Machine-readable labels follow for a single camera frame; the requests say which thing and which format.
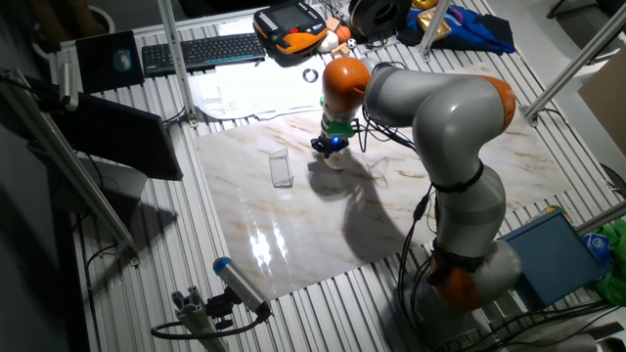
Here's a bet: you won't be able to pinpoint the grey computer mouse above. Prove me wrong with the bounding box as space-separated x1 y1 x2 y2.
112 48 133 73

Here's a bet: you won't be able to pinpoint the brown cardboard sheet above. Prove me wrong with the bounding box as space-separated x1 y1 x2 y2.
577 48 626 157

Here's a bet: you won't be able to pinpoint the marble pattern board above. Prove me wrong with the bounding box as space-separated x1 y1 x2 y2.
194 61 573 300

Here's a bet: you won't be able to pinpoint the green cloth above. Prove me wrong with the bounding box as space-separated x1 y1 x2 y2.
591 222 626 307

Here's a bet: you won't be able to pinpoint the green gripper flange mount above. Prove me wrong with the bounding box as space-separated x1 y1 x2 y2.
320 96 356 138

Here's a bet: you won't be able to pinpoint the black keyboard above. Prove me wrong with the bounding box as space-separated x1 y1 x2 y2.
141 32 268 78

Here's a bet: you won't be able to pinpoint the black monitor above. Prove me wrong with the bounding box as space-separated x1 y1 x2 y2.
48 92 185 182

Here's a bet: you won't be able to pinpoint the blue box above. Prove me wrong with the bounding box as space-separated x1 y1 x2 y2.
498 209 607 309

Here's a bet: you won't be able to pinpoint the blue white packet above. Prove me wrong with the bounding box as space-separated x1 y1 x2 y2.
581 232 612 268

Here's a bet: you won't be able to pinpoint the clear plastic box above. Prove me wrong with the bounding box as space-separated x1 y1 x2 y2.
268 148 294 189

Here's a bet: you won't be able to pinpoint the blue cloth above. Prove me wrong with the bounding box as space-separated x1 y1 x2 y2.
395 4 516 55

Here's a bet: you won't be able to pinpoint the black cables at base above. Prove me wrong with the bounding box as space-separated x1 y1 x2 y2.
459 300 626 352

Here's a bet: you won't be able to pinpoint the orange black teach pendant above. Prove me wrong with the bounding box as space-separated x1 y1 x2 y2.
252 0 329 56

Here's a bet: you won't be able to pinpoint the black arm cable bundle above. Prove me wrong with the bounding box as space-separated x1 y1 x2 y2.
359 61 441 314

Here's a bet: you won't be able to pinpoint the grey monitor stand base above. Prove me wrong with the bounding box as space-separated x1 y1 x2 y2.
53 158 148 211

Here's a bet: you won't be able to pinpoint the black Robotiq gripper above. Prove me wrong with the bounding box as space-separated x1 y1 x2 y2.
311 135 351 159

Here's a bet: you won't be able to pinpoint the aluminium profile post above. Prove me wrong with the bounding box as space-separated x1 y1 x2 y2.
418 0 454 61
156 0 200 128

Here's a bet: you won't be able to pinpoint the gold foil object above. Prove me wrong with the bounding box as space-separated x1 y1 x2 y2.
411 0 452 41

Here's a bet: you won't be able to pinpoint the black filament spool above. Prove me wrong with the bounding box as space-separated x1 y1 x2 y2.
348 0 413 43

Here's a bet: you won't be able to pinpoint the white egg shaped ball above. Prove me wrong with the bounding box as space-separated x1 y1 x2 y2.
316 29 339 54

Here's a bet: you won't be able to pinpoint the black mouse pad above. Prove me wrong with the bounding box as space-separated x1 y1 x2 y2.
74 29 146 95

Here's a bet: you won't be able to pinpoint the black camera cable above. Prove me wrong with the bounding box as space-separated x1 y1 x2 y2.
150 312 270 341

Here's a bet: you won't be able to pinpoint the long aluminium profile beam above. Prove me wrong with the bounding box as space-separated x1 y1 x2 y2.
520 2 626 126
0 67 141 265

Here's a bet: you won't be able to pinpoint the silver cylinder on beam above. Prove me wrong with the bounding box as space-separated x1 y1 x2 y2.
58 61 79 111

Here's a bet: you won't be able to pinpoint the short aluminium profile stand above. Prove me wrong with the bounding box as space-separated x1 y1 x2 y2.
170 286 229 352

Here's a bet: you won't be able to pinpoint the silver camera with blue cap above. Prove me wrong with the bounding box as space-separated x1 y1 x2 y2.
212 256 273 317

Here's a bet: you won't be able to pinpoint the printed paper sheets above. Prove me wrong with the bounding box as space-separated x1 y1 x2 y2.
188 56 329 122

